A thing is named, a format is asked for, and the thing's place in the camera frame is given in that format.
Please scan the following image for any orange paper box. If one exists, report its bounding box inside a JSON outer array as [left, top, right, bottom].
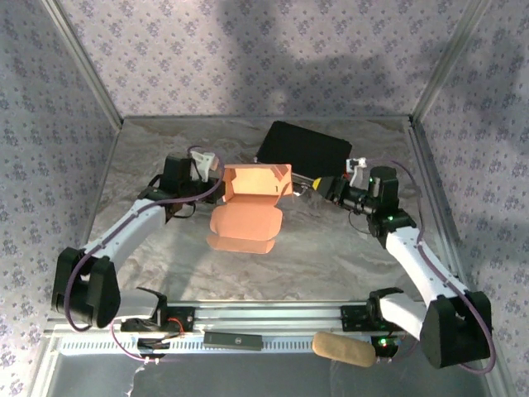
[[208, 163, 294, 256]]

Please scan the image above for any black ribbed carrying case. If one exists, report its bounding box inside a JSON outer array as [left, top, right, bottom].
[[255, 120, 353, 195]]

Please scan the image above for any small board with led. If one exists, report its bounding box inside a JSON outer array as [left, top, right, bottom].
[[370, 335, 403, 359]]

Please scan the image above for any flat black rectangular device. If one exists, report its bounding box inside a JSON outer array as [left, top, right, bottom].
[[203, 330, 265, 352]]

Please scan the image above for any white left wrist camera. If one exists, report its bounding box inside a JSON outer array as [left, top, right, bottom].
[[189, 151, 219, 171]]

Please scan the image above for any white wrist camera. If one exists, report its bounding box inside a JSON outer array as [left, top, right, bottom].
[[189, 151, 219, 171], [346, 156, 369, 188]]

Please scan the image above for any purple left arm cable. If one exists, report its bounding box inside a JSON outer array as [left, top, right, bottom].
[[64, 144, 226, 332]]

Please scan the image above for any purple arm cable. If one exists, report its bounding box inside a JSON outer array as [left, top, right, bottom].
[[363, 156, 497, 375], [64, 144, 226, 332]]

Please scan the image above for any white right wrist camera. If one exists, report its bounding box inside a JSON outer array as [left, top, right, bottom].
[[346, 156, 369, 188]]

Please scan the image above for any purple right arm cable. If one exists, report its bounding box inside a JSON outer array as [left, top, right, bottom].
[[363, 156, 497, 375]]

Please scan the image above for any aluminium side rail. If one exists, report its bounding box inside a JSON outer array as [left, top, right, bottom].
[[407, 117, 476, 293]]

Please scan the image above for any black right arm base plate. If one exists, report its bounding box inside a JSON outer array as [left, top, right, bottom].
[[341, 304, 410, 334]]

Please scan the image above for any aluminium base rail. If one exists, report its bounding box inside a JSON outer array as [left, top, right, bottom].
[[45, 300, 414, 334]]

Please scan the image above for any aluminium frame post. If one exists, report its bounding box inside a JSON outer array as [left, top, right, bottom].
[[408, 0, 493, 122], [41, 0, 124, 127]]

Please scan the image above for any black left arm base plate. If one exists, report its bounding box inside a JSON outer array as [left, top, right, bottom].
[[119, 304, 196, 334]]

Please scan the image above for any white slotted cable duct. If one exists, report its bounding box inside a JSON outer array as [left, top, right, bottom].
[[57, 333, 375, 356]]

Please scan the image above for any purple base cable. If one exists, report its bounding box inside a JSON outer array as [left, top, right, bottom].
[[109, 318, 164, 366]]

